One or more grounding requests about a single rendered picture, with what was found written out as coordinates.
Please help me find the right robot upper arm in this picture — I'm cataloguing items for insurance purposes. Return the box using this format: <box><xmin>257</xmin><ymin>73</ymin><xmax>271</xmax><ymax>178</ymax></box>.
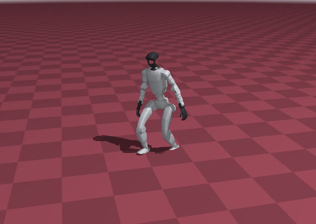
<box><xmin>141</xmin><ymin>68</ymin><xmax>148</xmax><ymax>90</ymax></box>

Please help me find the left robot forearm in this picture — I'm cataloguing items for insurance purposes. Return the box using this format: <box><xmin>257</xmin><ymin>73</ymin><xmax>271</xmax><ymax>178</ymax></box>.
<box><xmin>174</xmin><ymin>86</ymin><xmax>184</xmax><ymax>106</ymax></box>

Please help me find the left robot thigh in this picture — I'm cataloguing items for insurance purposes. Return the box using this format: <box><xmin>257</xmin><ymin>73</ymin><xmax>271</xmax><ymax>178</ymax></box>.
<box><xmin>161</xmin><ymin>102</ymin><xmax>176</xmax><ymax>137</ymax></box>

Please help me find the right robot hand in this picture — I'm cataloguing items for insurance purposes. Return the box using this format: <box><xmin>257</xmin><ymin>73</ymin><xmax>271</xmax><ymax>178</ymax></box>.
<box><xmin>136</xmin><ymin>100</ymin><xmax>142</xmax><ymax>117</ymax></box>

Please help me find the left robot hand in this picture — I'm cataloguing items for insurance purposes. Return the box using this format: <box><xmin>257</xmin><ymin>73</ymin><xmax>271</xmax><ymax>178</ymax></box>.
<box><xmin>178</xmin><ymin>103</ymin><xmax>188</xmax><ymax>120</ymax></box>

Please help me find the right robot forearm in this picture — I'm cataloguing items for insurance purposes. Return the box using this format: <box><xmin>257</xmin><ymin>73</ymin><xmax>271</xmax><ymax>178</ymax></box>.
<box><xmin>138</xmin><ymin>89</ymin><xmax>146</xmax><ymax>104</ymax></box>

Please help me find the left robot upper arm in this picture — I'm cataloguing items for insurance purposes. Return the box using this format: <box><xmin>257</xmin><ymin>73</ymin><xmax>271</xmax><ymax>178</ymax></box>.
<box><xmin>160</xmin><ymin>70</ymin><xmax>177</xmax><ymax>92</ymax></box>

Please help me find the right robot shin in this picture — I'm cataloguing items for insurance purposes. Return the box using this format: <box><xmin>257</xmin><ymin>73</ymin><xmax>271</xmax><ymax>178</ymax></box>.
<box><xmin>136</xmin><ymin>128</ymin><xmax>148</xmax><ymax>149</ymax></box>

